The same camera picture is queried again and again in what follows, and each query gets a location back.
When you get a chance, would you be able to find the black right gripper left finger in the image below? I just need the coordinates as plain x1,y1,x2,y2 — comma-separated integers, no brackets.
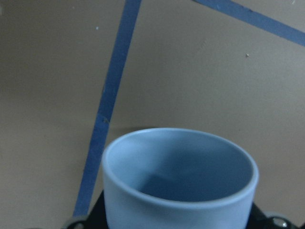
62,191,107,229

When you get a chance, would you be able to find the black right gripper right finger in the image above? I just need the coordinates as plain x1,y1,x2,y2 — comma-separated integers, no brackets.
247,203,300,229

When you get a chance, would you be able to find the light blue cup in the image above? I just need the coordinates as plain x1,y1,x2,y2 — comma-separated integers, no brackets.
102,128,259,229

